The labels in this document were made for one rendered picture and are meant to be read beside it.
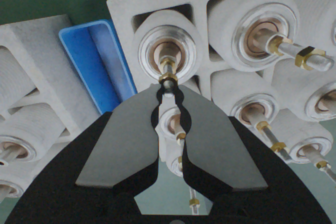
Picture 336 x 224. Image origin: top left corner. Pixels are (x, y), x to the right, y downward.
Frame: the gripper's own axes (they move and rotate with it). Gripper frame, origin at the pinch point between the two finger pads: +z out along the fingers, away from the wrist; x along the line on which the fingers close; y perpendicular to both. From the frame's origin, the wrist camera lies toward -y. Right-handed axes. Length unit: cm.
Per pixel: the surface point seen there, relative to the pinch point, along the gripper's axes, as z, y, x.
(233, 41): 9.0, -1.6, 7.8
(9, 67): 15.0, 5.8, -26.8
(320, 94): 9.1, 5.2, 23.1
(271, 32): 7.3, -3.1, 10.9
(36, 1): 34.5, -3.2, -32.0
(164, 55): 6.5, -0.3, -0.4
